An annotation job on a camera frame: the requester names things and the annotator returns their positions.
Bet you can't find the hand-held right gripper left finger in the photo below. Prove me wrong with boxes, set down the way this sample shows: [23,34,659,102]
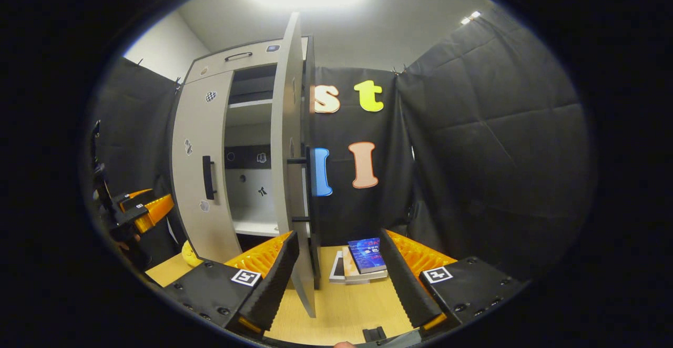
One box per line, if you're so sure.
[158,231,300,335]

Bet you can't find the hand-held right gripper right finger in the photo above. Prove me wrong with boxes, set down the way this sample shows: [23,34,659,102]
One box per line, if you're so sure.
[379,229,526,335]

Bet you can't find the grey cabinet door checkered sticker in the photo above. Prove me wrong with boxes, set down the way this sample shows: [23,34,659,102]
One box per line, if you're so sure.
[171,70,243,264]

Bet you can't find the grey double-door shoe cabinet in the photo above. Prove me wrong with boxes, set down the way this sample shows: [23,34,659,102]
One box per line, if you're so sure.
[169,13,322,318]

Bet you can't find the grey cabinet door cube stickers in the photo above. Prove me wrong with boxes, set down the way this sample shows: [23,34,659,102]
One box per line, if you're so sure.
[271,13,317,318]

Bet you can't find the white cabinet shelf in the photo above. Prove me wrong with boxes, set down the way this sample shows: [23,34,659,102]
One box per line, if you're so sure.
[233,219,282,237]
[228,98,274,110]

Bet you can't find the grey cabinet drawer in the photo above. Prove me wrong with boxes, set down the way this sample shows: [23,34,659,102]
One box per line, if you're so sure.
[184,37,308,85]

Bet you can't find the yellow plush toy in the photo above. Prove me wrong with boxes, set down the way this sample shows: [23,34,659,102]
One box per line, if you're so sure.
[181,240,203,268]

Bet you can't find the beige book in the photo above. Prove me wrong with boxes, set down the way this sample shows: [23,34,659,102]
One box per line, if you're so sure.
[342,247,389,281]

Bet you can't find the black backdrop cloth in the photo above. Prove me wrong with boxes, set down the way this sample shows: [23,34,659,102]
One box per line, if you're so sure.
[87,6,597,285]

